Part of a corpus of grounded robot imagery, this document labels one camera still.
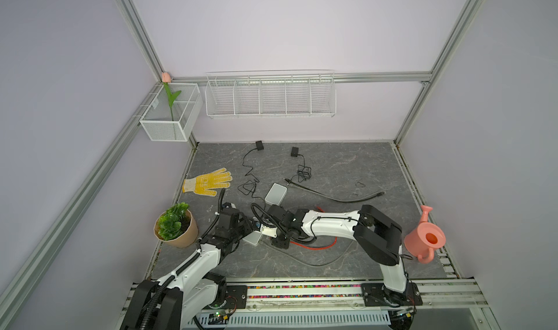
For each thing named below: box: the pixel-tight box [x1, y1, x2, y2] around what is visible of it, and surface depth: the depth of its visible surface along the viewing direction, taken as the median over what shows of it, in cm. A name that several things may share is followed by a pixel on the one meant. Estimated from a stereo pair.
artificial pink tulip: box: [161, 71, 182, 122], surface depth 92 cm
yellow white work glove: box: [182, 167, 233, 197], surface depth 107 cm
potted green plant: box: [153, 202, 199, 248], surface depth 78 cm
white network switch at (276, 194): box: [264, 182, 288, 206], surface depth 101 cm
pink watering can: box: [403, 204, 447, 264], surface depth 77 cm
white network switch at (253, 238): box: [241, 230, 263, 246], surface depth 86 cm
